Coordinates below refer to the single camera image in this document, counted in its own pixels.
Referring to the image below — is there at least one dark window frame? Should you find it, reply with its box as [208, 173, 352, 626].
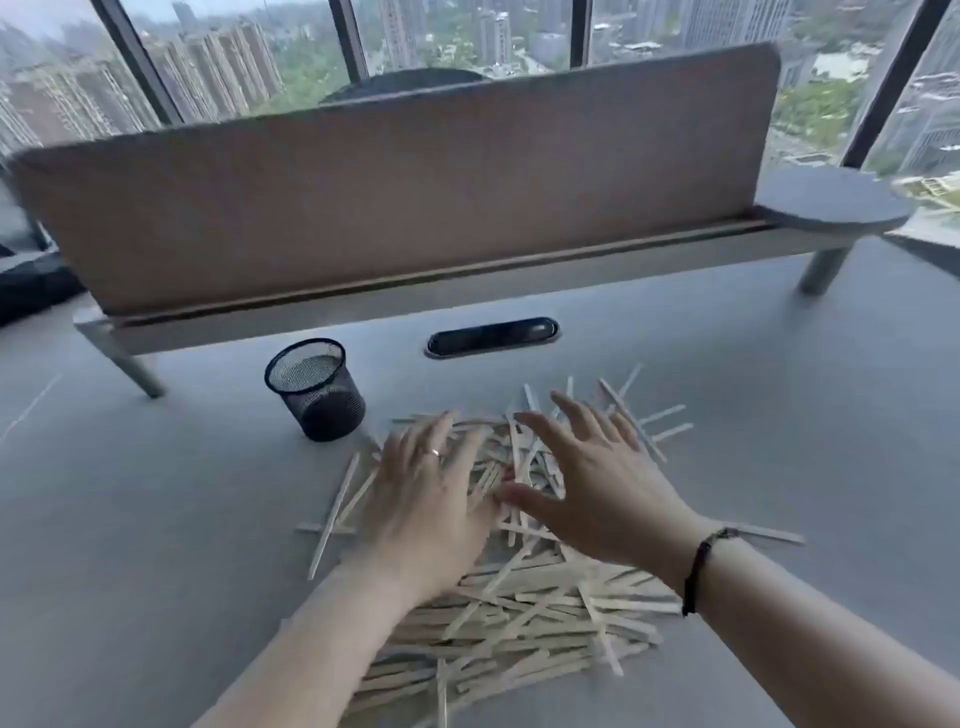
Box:
[89, 0, 960, 170]

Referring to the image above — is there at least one person's left forearm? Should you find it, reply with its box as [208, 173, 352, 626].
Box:
[191, 551, 451, 728]

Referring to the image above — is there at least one pile of wooden sticks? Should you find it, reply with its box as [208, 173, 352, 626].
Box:
[294, 365, 806, 728]

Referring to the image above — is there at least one person's left hand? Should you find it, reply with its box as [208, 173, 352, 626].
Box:
[341, 410, 519, 601]

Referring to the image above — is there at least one black cord bracelet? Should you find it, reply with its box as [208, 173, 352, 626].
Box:
[680, 527, 740, 618]

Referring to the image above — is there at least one oval desk cable grommet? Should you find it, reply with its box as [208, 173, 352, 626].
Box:
[424, 316, 562, 361]

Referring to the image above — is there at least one grey desk shelf riser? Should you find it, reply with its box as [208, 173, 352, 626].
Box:
[72, 166, 918, 399]

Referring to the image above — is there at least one pink desk divider panel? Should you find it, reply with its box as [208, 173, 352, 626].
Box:
[7, 41, 783, 316]

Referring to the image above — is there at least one black mesh pen cup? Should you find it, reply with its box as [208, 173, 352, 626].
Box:
[263, 337, 367, 443]

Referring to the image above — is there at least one person's right hand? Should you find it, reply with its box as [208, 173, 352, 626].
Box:
[498, 389, 710, 601]

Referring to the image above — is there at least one person's right forearm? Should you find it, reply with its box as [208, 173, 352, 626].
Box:
[678, 528, 960, 728]

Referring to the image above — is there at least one dark chair backrest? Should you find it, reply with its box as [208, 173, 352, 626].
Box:
[318, 68, 489, 105]

